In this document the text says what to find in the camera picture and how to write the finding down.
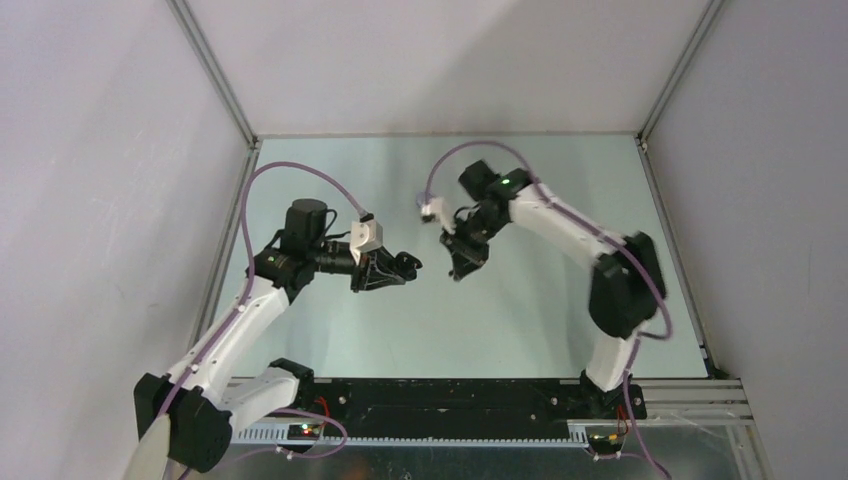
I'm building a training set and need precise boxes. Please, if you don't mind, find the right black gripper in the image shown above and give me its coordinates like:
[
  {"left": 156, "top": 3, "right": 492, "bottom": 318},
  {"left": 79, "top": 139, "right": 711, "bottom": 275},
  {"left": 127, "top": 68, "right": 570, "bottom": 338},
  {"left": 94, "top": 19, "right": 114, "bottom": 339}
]
[{"left": 440, "top": 208, "right": 508, "bottom": 281}]

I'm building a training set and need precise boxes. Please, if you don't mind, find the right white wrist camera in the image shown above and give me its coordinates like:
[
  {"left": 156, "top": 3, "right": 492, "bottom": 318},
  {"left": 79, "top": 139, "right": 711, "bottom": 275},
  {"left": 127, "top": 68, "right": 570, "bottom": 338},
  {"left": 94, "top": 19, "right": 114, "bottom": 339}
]
[{"left": 420, "top": 197, "right": 456, "bottom": 234}]

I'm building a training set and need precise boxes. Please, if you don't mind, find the aluminium frame rail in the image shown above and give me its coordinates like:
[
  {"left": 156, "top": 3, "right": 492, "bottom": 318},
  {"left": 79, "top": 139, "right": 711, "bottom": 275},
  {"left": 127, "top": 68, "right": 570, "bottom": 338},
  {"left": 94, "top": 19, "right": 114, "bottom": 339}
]
[{"left": 165, "top": 0, "right": 261, "bottom": 193}]

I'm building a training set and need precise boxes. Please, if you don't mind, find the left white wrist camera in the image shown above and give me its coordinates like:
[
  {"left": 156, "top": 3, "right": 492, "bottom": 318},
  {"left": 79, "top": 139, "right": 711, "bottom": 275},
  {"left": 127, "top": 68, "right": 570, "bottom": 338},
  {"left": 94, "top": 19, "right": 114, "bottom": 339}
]
[{"left": 349, "top": 213, "right": 383, "bottom": 264}]

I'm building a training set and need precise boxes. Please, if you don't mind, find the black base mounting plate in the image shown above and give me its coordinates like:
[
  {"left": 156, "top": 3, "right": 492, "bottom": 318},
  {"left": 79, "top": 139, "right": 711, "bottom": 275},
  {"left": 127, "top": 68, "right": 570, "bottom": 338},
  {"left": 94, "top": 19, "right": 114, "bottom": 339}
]
[{"left": 293, "top": 378, "right": 647, "bottom": 441}]

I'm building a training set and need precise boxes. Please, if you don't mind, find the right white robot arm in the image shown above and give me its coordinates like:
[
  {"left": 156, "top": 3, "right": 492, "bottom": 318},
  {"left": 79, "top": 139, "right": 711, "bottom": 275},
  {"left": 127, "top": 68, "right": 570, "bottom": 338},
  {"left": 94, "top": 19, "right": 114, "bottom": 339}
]
[{"left": 420, "top": 160, "right": 667, "bottom": 418}]

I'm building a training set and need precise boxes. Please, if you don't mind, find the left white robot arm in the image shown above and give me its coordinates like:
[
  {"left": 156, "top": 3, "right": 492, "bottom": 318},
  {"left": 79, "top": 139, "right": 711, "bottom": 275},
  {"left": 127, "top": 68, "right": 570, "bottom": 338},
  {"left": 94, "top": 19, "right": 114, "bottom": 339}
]
[{"left": 124, "top": 199, "right": 422, "bottom": 479}]

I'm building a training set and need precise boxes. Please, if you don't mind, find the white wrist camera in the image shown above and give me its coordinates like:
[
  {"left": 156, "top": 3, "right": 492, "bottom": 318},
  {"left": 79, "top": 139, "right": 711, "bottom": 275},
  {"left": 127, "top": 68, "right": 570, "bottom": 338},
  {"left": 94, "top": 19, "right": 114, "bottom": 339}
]
[
  {"left": 349, "top": 213, "right": 383, "bottom": 264},
  {"left": 420, "top": 197, "right": 456, "bottom": 234}
]

